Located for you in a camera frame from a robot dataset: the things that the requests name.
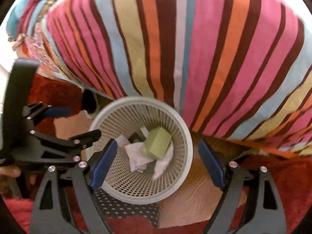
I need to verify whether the dark star-patterned cloth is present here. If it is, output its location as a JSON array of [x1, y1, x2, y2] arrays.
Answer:
[[94, 188, 159, 227]]

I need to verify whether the red shaggy rug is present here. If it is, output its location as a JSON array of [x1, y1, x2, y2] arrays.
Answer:
[[3, 74, 311, 233]]

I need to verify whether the white paper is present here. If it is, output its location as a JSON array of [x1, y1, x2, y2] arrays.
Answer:
[[116, 126, 174, 180]]

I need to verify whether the black box with logo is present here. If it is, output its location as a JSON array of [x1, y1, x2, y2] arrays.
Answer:
[[128, 132, 146, 144]]

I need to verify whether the person's left hand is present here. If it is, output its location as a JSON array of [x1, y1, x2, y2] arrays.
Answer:
[[0, 165, 21, 193]]

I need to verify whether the white slipper under bed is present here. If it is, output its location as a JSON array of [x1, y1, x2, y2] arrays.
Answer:
[[82, 89, 99, 119]]

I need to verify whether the white mesh waste basket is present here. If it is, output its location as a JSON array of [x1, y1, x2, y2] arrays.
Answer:
[[85, 97, 193, 204]]

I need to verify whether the light green cardboard box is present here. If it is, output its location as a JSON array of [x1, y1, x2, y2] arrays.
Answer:
[[140, 127, 172, 160]]

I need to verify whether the striped colourful bedspread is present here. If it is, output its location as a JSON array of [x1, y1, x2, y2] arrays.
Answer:
[[6, 0, 311, 157]]

